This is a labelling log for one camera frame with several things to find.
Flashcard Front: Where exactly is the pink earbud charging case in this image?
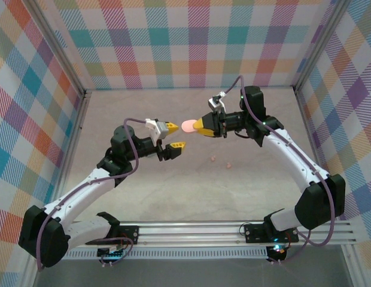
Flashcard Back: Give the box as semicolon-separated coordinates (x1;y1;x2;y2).
180;118;199;133

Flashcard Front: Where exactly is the left controller board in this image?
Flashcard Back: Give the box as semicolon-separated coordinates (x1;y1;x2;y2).
97;244;126;258

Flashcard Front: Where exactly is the controller board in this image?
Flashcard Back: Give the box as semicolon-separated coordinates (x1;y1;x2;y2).
97;244;126;258
267;244;287;261

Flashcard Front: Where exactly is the right controller board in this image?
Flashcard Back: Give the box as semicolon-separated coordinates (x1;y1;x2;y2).
267;244;287;261

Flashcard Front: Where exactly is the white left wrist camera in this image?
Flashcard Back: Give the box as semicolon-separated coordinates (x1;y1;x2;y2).
145;118;170;141

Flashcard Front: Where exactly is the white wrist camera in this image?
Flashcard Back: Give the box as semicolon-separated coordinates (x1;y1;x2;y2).
145;118;170;141
207;91;227;114

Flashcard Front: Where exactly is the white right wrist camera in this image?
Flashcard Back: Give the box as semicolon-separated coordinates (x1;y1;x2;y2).
207;91;227;114

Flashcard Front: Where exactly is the aluminium left side rail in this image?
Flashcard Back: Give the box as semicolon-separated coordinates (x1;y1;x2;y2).
46;91;93;225

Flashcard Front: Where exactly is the aluminium right side rail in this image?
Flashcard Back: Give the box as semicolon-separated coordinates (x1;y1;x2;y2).
293;86;342;222

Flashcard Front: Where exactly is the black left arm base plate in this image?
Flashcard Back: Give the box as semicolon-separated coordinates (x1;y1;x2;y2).
118;226;141;245

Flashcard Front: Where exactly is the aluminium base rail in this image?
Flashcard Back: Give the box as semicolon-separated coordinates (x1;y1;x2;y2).
32;220;358;246

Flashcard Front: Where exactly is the aluminium right corner post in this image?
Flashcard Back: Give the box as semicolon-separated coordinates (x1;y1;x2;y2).
293;0;353;92

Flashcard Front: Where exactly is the aluminium corner post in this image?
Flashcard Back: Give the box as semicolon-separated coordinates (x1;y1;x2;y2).
293;0;353;92
25;0;92;99

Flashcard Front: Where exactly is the white slotted cable duct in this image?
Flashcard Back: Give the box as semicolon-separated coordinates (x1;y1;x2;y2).
65;249;270;260

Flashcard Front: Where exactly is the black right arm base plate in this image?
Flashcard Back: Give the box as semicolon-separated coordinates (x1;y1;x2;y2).
244;224;299;243

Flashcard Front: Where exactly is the aluminium left corner post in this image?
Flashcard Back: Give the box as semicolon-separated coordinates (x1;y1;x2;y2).
25;0;92;99

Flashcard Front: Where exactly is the aluminium frame post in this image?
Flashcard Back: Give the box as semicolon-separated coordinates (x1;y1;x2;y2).
340;243;367;287

